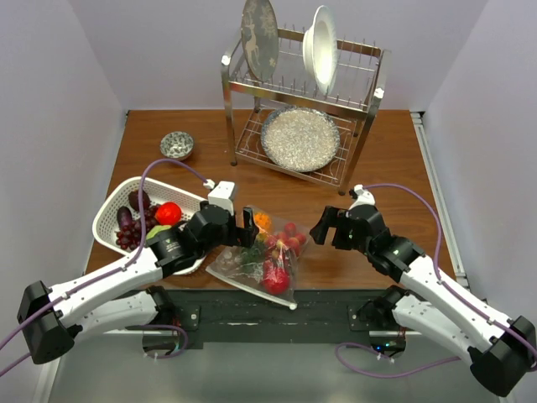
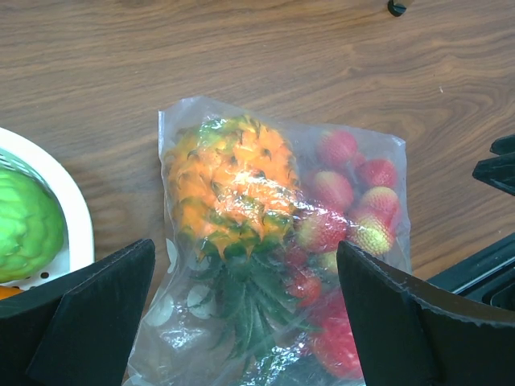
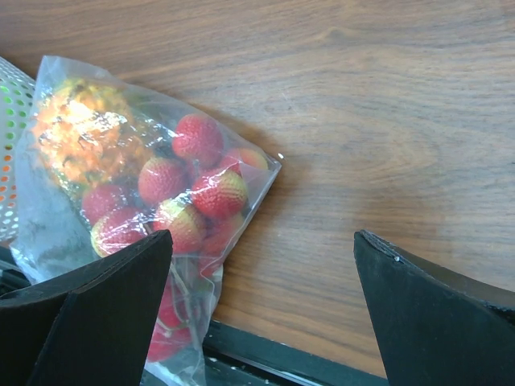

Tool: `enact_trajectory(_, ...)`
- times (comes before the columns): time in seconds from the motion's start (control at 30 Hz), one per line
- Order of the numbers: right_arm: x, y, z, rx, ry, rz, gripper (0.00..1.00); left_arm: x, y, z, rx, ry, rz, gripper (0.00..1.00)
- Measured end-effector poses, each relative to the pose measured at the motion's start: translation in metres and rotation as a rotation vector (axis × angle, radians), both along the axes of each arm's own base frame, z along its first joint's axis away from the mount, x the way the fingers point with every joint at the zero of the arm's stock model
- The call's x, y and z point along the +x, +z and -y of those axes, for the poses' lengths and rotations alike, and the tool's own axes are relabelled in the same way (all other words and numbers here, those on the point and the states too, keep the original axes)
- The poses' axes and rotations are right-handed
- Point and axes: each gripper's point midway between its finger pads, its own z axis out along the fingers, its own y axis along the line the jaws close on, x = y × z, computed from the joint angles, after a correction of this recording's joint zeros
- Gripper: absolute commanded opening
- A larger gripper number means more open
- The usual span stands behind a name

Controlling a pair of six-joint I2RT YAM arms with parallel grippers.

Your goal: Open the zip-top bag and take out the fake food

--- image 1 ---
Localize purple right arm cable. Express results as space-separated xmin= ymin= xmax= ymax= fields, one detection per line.
xmin=363 ymin=182 xmax=537 ymax=370

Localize red fake tomato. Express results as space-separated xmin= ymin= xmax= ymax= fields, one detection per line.
xmin=154 ymin=201 xmax=182 ymax=226

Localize dark purple fake fruit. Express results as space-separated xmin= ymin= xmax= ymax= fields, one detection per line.
xmin=128 ymin=190 xmax=151 ymax=212

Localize white fake garlic pieces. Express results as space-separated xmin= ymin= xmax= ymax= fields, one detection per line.
xmin=217 ymin=250 xmax=242 ymax=274

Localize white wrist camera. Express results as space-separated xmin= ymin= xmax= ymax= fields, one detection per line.
xmin=207 ymin=181 xmax=237 ymax=216
xmin=348 ymin=184 xmax=376 ymax=211

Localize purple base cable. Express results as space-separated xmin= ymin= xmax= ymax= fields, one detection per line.
xmin=334 ymin=341 xmax=462 ymax=379
xmin=142 ymin=323 xmax=189 ymax=360

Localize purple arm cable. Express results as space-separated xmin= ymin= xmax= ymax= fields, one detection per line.
xmin=0 ymin=158 xmax=216 ymax=377
xmin=363 ymin=182 xmax=537 ymax=370

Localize green fake cabbage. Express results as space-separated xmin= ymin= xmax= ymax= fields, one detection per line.
xmin=145 ymin=225 xmax=171 ymax=241

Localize fake pineapple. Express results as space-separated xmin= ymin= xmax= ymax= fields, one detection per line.
xmin=239 ymin=211 xmax=273 ymax=265

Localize fake purple eggplant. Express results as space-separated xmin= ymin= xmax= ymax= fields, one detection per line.
xmin=117 ymin=206 xmax=133 ymax=232

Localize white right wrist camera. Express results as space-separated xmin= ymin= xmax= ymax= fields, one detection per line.
xmin=348 ymin=184 xmax=376 ymax=211

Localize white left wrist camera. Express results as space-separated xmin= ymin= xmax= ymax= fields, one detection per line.
xmin=207 ymin=181 xmax=237 ymax=216

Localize grey reindeer plate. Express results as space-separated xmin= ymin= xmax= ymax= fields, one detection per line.
xmin=241 ymin=0 xmax=279 ymax=82

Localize metal dish rack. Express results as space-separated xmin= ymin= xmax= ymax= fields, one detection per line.
xmin=221 ymin=29 xmax=392 ymax=195

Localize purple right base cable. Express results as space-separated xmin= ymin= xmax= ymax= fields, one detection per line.
xmin=334 ymin=341 xmax=462 ymax=379

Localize fake purple grapes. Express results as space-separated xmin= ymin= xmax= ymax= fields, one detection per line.
xmin=116 ymin=205 xmax=159 ymax=251

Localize small patterned bowl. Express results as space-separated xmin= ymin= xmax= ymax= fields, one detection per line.
xmin=159 ymin=131 xmax=195 ymax=161

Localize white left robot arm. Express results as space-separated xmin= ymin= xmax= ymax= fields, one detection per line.
xmin=17 ymin=201 xmax=259 ymax=364

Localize clear zip top bag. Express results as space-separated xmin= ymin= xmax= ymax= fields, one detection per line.
xmin=206 ymin=207 xmax=310 ymax=311

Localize speckled blue rim plate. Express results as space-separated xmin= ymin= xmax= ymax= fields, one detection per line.
xmin=261 ymin=106 xmax=341 ymax=173

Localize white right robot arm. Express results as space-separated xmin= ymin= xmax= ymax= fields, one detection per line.
xmin=310 ymin=205 xmax=536 ymax=397

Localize white plastic basket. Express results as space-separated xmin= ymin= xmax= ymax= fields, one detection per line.
xmin=90 ymin=176 xmax=216 ymax=280

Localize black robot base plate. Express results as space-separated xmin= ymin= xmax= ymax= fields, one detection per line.
xmin=124 ymin=287 xmax=424 ymax=352

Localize white deep plate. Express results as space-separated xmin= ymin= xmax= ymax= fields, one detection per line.
xmin=302 ymin=5 xmax=338 ymax=96

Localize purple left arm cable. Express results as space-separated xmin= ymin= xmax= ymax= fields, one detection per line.
xmin=0 ymin=158 xmax=216 ymax=377

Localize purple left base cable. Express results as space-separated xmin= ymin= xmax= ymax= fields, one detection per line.
xmin=142 ymin=323 xmax=189 ymax=360

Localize red fake apple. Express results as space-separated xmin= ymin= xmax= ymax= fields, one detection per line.
xmin=262 ymin=260 xmax=290 ymax=296

